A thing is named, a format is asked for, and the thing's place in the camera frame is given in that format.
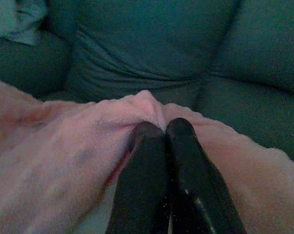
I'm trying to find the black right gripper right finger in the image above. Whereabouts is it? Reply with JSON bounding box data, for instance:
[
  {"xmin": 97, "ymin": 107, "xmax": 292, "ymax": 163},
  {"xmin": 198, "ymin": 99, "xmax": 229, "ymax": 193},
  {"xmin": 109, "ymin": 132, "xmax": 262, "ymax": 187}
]
[{"xmin": 165, "ymin": 117, "xmax": 248, "ymax": 234}]

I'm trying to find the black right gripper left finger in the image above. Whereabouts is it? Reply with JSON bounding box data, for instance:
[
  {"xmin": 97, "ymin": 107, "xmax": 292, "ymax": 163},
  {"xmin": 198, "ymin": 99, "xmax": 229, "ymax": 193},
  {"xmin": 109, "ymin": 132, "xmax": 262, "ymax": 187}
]
[{"xmin": 105, "ymin": 121, "xmax": 172, "ymax": 234}]

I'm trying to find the pink fluffy pillow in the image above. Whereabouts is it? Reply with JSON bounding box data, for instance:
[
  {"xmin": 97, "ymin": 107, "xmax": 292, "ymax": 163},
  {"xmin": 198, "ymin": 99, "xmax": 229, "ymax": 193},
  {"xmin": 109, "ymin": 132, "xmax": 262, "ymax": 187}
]
[{"xmin": 0, "ymin": 77, "xmax": 294, "ymax": 234}]

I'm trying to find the dark green leather sofa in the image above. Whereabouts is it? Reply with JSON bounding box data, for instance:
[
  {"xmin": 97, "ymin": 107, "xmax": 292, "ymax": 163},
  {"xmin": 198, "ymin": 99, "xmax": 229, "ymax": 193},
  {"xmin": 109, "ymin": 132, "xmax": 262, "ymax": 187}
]
[{"xmin": 0, "ymin": 0, "xmax": 294, "ymax": 166}]

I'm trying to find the light grey cloth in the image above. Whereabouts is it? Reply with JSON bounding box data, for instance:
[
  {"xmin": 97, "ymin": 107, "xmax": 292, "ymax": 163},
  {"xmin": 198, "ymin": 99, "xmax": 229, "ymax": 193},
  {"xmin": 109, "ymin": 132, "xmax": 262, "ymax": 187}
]
[{"xmin": 0, "ymin": 0, "xmax": 47, "ymax": 46}]

